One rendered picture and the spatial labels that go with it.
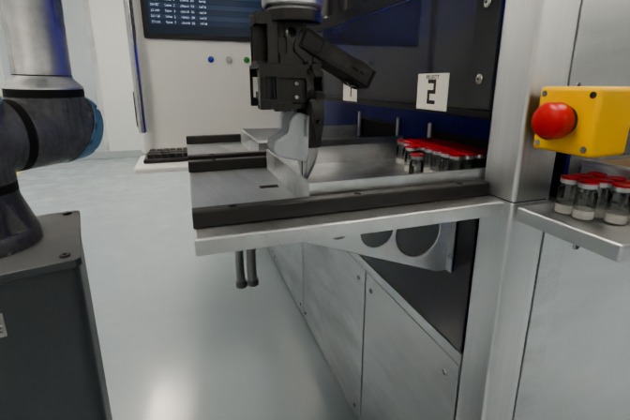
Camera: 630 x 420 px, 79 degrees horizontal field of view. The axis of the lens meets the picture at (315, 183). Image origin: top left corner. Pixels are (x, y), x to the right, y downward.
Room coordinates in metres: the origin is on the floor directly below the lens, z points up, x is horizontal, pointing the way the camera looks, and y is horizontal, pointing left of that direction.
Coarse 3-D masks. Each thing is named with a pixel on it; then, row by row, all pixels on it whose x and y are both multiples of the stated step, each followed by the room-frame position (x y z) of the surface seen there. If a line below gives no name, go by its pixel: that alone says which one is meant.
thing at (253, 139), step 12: (252, 132) 1.03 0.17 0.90; (264, 132) 1.04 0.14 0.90; (276, 132) 1.05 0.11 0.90; (324, 132) 1.09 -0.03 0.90; (336, 132) 1.10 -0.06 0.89; (348, 132) 1.12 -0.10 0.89; (252, 144) 0.84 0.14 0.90; (264, 144) 0.78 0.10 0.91; (324, 144) 0.82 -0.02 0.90; (336, 144) 0.83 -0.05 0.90; (348, 144) 0.84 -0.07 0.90
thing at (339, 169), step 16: (352, 144) 0.75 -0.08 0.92; (368, 144) 0.76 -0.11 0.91; (384, 144) 0.77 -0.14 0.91; (272, 160) 0.65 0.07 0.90; (288, 160) 0.71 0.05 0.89; (320, 160) 0.73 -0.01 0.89; (336, 160) 0.74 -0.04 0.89; (352, 160) 0.75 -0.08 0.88; (368, 160) 0.75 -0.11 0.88; (384, 160) 0.75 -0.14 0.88; (288, 176) 0.55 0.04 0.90; (320, 176) 0.62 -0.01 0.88; (336, 176) 0.62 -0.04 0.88; (352, 176) 0.62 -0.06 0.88; (368, 176) 0.62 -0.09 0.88; (384, 176) 0.49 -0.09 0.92; (400, 176) 0.49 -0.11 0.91; (416, 176) 0.50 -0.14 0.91; (432, 176) 0.51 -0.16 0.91; (448, 176) 0.52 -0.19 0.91; (464, 176) 0.53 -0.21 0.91; (480, 176) 0.54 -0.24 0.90; (304, 192) 0.47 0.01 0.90; (320, 192) 0.46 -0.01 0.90; (336, 192) 0.46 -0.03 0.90
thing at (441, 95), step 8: (424, 80) 0.68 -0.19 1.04; (440, 80) 0.64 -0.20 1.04; (448, 80) 0.62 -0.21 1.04; (424, 88) 0.68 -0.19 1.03; (432, 88) 0.65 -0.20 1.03; (440, 88) 0.64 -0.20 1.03; (424, 96) 0.68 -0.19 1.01; (432, 96) 0.65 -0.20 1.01; (440, 96) 0.63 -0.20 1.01; (416, 104) 0.70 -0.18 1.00; (424, 104) 0.67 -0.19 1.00; (432, 104) 0.65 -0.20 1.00; (440, 104) 0.63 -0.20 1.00
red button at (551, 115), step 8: (544, 104) 0.42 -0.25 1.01; (552, 104) 0.41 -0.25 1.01; (560, 104) 0.40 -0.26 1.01; (536, 112) 0.42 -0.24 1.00; (544, 112) 0.41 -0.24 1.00; (552, 112) 0.40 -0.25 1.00; (560, 112) 0.40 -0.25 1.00; (568, 112) 0.40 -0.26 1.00; (536, 120) 0.42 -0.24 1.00; (544, 120) 0.41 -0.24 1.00; (552, 120) 0.40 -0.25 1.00; (560, 120) 0.39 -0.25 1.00; (568, 120) 0.39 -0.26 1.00; (536, 128) 0.42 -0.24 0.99; (544, 128) 0.41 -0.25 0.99; (552, 128) 0.40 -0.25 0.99; (560, 128) 0.39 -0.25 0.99; (568, 128) 0.40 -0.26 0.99; (544, 136) 0.41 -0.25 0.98; (552, 136) 0.40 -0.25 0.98; (560, 136) 0.40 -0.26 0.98
